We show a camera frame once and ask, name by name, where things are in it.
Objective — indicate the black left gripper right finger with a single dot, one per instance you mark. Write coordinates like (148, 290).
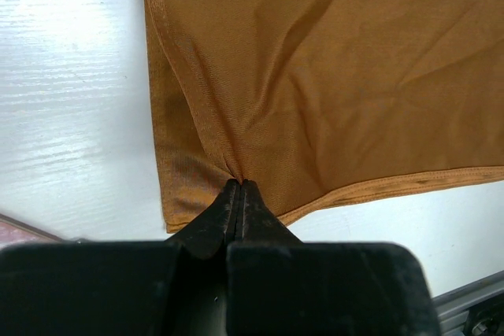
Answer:
(278, 285)

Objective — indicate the aluminium table frame rail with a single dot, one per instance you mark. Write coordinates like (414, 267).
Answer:
(473, 309)

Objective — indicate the orange brown cloth napkin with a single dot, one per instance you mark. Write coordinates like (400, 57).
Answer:
(323, 103)

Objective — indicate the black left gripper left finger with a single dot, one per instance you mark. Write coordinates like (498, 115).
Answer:
(170, 287)

